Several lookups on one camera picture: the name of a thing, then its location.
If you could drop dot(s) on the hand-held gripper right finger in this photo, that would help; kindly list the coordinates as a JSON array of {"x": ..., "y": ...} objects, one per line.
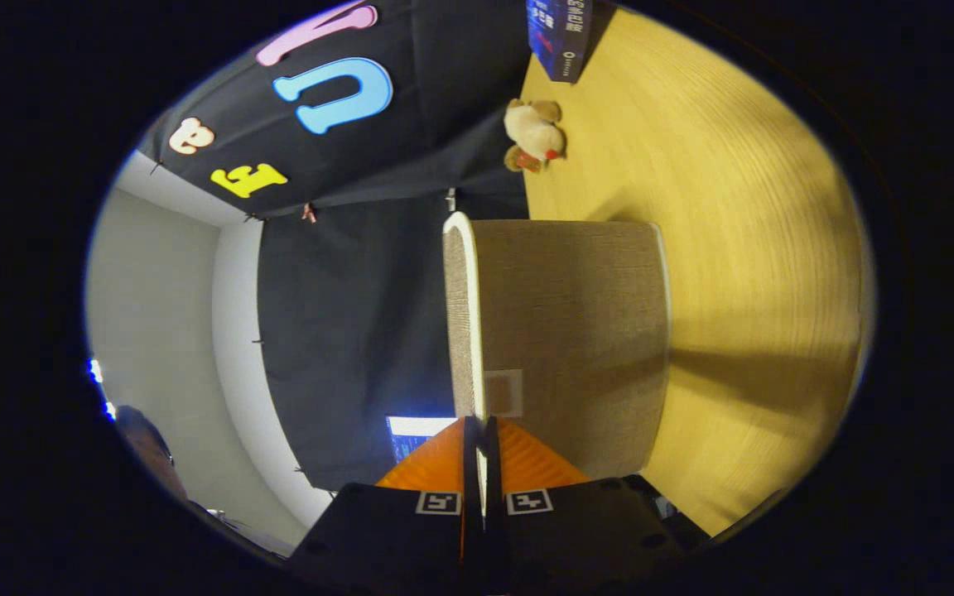
[{"x": 576, "y": 530}]

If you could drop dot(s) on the pink cloth clip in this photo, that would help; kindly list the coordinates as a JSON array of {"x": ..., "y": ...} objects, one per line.
[{"x": 309, "y": 213}]

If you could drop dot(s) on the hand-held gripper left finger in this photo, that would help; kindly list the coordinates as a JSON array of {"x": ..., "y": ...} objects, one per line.
[{"x": 394, "y": 538}]

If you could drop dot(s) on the brown fabric storage box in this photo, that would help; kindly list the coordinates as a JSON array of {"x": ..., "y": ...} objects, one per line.
[{"x": 568, "y": 331}]

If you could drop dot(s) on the dark blue book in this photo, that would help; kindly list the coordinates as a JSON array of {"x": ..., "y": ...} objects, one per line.
[{"x": 556, "y": 37}]

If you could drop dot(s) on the beige plush dog toy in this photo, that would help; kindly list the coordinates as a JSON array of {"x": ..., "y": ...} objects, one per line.
[{"x": 531, "y": 132}]

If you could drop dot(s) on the bright monitor screen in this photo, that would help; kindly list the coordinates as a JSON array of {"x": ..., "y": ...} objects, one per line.
[{"x": 411, "y": 434}]

